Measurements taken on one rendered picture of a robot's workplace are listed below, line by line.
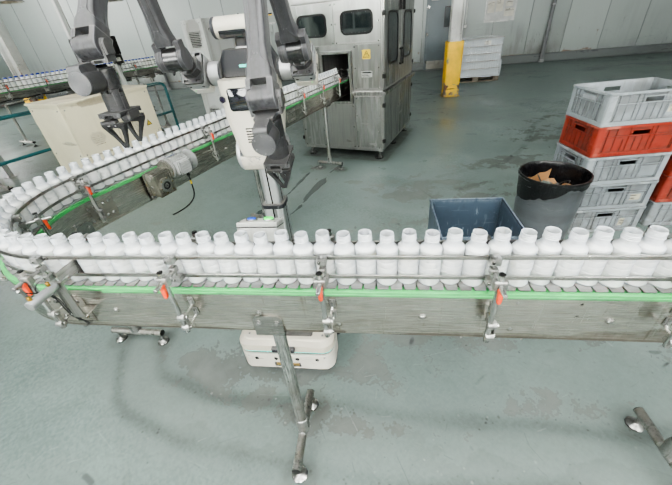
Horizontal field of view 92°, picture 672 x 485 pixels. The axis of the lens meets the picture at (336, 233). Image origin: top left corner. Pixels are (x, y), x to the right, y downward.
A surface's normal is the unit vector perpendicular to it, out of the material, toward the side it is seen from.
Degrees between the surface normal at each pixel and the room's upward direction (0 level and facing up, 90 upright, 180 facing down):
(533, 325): 90
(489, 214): 90
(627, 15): 90
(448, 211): 90
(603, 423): 0
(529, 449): 0
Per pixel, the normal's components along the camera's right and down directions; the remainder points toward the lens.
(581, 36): -0.11, 0.55
